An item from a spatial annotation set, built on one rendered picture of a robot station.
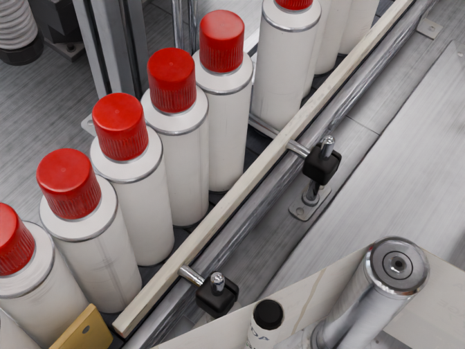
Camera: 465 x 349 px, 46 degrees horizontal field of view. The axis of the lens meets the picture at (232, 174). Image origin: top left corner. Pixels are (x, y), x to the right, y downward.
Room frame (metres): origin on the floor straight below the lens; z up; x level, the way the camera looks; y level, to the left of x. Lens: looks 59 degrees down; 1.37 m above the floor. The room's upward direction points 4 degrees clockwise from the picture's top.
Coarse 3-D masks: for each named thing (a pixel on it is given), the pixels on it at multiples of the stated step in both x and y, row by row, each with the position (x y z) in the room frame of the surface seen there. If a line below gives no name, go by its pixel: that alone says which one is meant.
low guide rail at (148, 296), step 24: (408, 0) 0.54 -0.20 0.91; (384, 24) 0.49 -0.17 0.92; (360, 48) 0.45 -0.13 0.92; (336, 72) 0.42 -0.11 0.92; (312, 96) 0.38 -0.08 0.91; (264, 168) 0.29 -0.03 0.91; (240, 192) 0.26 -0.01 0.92; (216, 216) 0.23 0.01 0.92; (192, 240) 0.20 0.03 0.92; (168, 264) 0.18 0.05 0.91; (144, 288) 0.16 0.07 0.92; (144, 312) 0.14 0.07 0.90
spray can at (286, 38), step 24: (264, 0) 0.38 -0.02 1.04; (288, 0) 0.35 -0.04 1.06; (312, 0) 0.36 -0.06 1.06; (264, 24) 0.36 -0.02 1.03; (288, 24) 0.35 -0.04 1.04; (312, 24) 0.35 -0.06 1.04; (264, 48) 0.35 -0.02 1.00; (288, 48) 0.34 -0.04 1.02; (312, 48) 0.36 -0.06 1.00; (264, 72) 0.35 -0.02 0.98; (288, 72) 0.34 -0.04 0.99; (264, 96) 0.35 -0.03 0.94; (288, 96) 0.35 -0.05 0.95; (264, 120) 0.35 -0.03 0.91; (288, 120) 0.35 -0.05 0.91
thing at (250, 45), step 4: (256, 32) 0.42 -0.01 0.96; (252, 36) 0.41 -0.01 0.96; (256, 36) 0.41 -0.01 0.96; (248, 40) 0.41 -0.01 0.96; (252, 40) 0.41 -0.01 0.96; (256, 40) 0.41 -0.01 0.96; (244, 44) 0.40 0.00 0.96; (248, 44) 0.40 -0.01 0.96; (252, 44) 0.40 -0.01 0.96; (256, 44) 0.40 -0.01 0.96; (244, 48) 0.39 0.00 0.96; (248, 48) 0.39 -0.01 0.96; (252, 48) 0.40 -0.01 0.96; (256, 48) 0.40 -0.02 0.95; (248, 52) 0.39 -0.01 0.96; (252, 52) 0.40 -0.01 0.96
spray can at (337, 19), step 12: (336, 0) 0.44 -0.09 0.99; (348, 0) 0.44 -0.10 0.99; (336, 12) 0.44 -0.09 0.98; (348, 12) 0.45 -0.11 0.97; (336, 24) 0.44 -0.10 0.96; (324, 36) 0.44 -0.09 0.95; (336, 36) 0.44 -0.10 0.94; (324, 48) 0.44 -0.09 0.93; (336, 48) 0.45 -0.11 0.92; (324, 60) 0.44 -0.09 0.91; (324, 72) 0.44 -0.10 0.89
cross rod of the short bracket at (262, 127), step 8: (248, 120) 0.35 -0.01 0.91; (256, 120) 0.34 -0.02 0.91; (256, 128) 0.34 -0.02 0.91; (264, 128) 0.34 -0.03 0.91; (272, 128) 0.34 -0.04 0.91; (272, 136) 0.33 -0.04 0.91; (288, 144) 0.32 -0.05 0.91; (296, 144) 0.32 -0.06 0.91; (296, 152) 0.31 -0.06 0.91; (304, 152) 0.31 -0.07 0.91
